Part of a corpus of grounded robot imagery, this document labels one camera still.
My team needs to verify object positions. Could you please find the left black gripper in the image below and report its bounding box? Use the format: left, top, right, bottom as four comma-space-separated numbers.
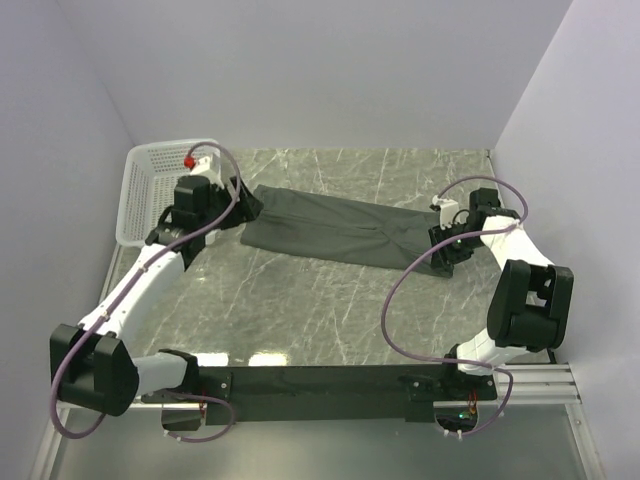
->
199, 176, 264, 234

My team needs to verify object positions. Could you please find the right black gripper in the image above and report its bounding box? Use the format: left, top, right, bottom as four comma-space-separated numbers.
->
428, 220, 484, 270

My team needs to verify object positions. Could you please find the white perforated plastic basket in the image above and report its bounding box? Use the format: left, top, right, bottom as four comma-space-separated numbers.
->
115, 139, 198, 248

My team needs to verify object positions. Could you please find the dark grey t shirt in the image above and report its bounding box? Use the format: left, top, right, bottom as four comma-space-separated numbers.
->
240, 185, 439, 270

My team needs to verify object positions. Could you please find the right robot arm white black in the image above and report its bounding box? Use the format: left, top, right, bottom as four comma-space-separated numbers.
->
429, 188, 574, 399

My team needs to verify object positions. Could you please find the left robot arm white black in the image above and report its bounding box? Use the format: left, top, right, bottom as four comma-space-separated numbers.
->
49, 175, 262, 416

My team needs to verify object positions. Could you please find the black base crossbar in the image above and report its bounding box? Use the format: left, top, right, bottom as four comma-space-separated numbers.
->
199, 363, 499, 431

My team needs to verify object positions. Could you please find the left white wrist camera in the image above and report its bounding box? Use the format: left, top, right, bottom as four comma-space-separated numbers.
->
184, 155, 222, 184

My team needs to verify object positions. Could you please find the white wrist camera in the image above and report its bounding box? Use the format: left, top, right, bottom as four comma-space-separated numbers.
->
184, 155, 222, 184
430, 195, 459, 229

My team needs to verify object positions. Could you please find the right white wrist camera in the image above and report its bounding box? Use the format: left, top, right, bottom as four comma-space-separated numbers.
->
430, 195, 459, 229

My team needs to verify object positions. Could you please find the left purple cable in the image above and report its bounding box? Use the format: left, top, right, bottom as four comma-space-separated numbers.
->
50, 140, 242, 444

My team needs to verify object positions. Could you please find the purple cable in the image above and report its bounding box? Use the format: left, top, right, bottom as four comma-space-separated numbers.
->
382, 174, 531, 441
50, 140, 242, 444

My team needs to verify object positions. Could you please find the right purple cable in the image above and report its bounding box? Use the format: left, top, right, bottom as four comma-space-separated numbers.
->
382, 174, 531, 441

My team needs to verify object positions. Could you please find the aluminium frame rail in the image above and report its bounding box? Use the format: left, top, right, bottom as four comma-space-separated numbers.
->
29, 244, 151, 480

